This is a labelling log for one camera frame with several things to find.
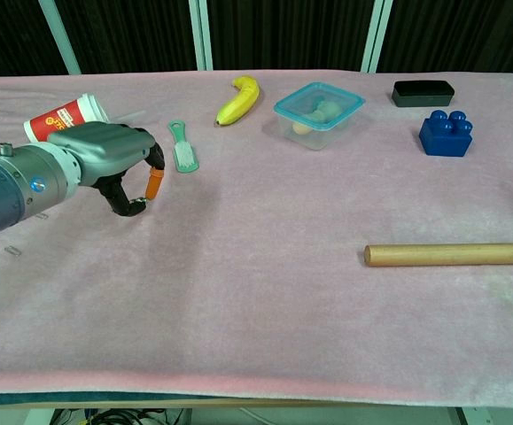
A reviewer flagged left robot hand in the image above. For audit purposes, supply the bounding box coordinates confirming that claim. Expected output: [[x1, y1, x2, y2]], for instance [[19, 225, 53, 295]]
[[46, 121, 167, 218]]

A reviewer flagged red paper cup white lid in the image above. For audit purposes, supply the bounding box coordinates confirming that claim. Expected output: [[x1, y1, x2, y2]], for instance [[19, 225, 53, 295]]
[[23, 92, 111, 143]]

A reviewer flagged yellow banana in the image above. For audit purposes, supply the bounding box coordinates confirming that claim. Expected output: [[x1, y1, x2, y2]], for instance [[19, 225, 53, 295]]
[[214, 75, 260, 128]]

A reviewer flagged clear container blue lid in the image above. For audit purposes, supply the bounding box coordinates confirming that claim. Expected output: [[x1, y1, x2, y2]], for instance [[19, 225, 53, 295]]
[[273, 81, 367, 151]]

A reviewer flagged pink table cloth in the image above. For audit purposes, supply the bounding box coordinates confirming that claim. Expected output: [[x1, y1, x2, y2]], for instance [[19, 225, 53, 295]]
[[0, 69, 513, 408]]

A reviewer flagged pale toy inside container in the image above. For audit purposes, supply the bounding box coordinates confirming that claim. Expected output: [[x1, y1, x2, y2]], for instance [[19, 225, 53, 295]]
[[291, 97, 342, 136]]

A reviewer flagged white table leg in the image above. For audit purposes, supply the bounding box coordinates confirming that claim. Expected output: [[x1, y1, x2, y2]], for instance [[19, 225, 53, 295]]
[[448, 406, 481, 425], [24, 407, 56, 425]]

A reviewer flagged black rectangular box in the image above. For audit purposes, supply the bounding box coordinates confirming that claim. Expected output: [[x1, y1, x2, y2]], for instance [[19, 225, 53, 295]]
[[391, 80, 456, 109]]

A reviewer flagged blue building block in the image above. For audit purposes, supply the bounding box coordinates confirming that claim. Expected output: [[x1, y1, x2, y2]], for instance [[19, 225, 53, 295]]
[[418, 109, 474, 158]]

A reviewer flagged wooden rolling pin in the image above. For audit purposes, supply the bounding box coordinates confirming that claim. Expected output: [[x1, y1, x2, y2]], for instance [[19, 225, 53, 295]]
[[363, 242, 513, 268]]

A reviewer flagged green handled brush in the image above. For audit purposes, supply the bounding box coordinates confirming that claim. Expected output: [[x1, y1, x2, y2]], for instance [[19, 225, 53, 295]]
[[167, 120, 201, 174]]

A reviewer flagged white partition post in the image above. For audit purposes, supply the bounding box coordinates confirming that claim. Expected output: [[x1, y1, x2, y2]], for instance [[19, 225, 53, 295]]
[[360, 0, 394, 74], [37, 0, 82, 76], [188, 0, 214, 72]]

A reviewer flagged black floor cable bundle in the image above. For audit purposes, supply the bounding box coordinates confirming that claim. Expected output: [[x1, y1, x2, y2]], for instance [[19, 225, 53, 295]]
[[51, 406, 186, 425]]

